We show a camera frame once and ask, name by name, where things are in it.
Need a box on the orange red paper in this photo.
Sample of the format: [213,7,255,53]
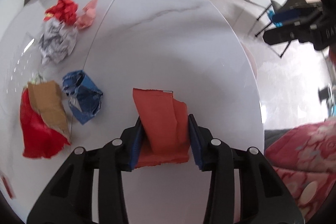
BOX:
[133,88,190,168]

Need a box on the pink paper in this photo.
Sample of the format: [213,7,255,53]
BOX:
[75,0,98,30]

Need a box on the dark blue crumpled paper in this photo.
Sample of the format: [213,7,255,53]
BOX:
[62,70,103,125]

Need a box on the red torn paper bag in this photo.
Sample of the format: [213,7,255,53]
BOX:
[19,88,70,159]

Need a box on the brown crumpled paper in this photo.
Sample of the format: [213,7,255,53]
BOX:
[27,81,70,141]

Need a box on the red floral fabric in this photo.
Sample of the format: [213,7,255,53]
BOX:
[264,118,335,223]

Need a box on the black white crumpled newspaper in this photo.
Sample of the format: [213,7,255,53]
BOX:
[38,18,78,65]

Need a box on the small red white box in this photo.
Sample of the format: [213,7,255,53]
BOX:
[1,174,15,199]

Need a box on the red crumpled paper ball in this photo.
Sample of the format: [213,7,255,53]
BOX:
[44,0,78,26]

